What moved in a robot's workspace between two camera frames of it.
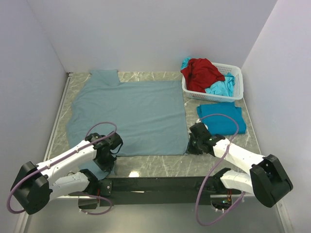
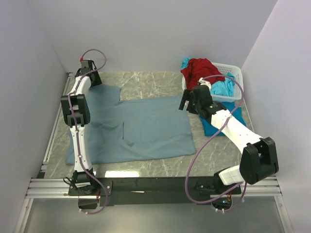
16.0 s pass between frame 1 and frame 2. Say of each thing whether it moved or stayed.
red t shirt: stayed
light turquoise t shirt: stayed
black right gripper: moved
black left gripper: moved
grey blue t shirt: moved
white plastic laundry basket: stayed
